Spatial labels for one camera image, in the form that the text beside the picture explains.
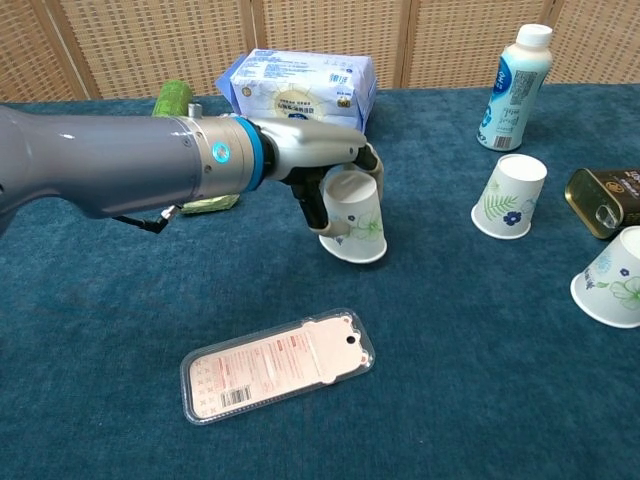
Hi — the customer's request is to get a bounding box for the green drink can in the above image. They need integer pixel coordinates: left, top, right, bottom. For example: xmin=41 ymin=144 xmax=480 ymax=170
xmin=152 ymin=79 xmax=195 ymax=119

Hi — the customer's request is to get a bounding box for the black and gold tin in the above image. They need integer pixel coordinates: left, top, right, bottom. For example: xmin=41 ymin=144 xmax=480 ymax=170
xmin=564 ymin=167 xmax=640 ymax=240

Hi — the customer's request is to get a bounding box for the floral print white paper cup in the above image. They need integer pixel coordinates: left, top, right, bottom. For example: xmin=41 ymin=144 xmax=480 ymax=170
xmin=570 ymin=225 xmax=640 ymax=330
xmin=470 ymin=153 xmax=548 ymax=240
xmin=318 ymin=172 xmax=389 ymax=265

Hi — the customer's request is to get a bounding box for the blue table cloth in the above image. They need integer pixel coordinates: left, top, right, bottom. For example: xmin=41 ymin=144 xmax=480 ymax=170
xmin=0 ymin=82 xmax=640 ymax=480

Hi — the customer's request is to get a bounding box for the yellow-green snack packet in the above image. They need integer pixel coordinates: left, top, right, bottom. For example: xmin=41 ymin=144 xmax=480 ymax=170
xmin=179 ymin=193 xmax=242 ymax=216

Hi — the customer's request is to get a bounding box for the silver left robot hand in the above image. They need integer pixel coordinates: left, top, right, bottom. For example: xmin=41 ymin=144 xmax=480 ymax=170
xmin=257 ymin=118 xmax=386 ymax=239

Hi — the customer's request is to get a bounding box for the clear plastic blister pack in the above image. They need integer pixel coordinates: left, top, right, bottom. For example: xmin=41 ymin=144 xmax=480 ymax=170
xmin=179 ymin=307 xmax=376 ymax=426

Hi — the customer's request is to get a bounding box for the woven bamboo folding screen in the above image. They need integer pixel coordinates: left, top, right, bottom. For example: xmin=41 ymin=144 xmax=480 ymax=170
xmin=0 ymin=0 xmax=640 ymax=104

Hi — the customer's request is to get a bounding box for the white milk drink bottle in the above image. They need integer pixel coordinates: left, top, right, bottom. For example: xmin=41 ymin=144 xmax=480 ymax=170
xmin=475 ymin=23 xmax=554 ymax=153

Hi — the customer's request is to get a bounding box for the pale blue tissue pack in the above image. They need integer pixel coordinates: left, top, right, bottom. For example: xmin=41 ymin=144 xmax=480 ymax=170
xmin=214 ymin=48 xmax=378 ymax=136

